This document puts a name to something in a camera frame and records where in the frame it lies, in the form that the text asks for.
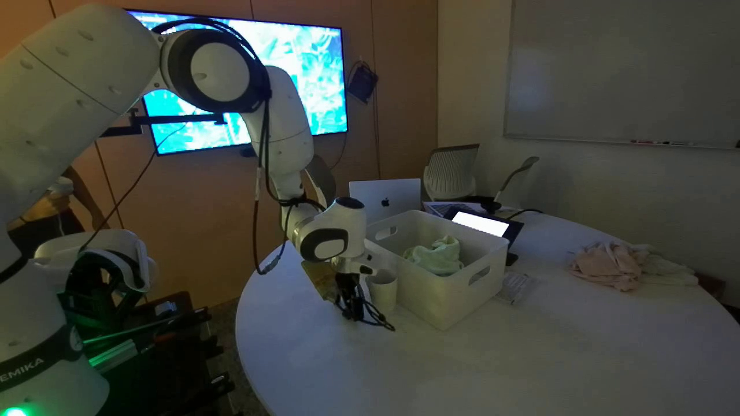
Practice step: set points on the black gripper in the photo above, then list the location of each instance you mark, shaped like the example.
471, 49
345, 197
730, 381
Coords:
347, 279

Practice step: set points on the pale green towel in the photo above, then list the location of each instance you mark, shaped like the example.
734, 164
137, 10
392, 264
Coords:
437, 257

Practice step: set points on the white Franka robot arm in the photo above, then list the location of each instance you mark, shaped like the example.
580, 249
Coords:
76, 84

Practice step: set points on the white plastic basket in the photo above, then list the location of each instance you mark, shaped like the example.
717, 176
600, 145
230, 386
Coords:
453, 295

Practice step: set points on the silver laptop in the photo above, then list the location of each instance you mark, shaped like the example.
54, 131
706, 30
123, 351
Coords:
388, 197

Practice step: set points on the tablet with lit screen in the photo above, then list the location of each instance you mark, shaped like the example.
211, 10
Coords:
481, 221

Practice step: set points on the small clear plastic packet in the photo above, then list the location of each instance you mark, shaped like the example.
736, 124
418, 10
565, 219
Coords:
521, 287

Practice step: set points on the black robot cart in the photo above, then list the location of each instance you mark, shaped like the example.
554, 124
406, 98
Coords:
152, 361

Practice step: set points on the curved grey chair back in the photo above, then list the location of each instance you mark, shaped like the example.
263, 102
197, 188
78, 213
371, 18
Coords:
527, 163

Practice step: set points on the white VR headset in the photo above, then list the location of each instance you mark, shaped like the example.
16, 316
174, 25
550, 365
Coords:
123, 254

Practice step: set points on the pink cloth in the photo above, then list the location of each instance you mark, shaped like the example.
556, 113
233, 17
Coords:
609, 265

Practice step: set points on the person in dark clothes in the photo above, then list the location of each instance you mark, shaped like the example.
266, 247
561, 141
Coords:
47, 211

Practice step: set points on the whiteboard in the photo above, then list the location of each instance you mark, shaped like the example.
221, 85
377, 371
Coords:
616, 69

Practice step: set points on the black wall device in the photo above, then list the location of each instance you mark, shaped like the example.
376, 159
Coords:
364, 80

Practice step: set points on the wall mounted TV monitor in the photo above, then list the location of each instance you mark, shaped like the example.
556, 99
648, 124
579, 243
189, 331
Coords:
325, 69

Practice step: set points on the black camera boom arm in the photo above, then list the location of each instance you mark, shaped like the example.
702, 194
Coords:
163, 120

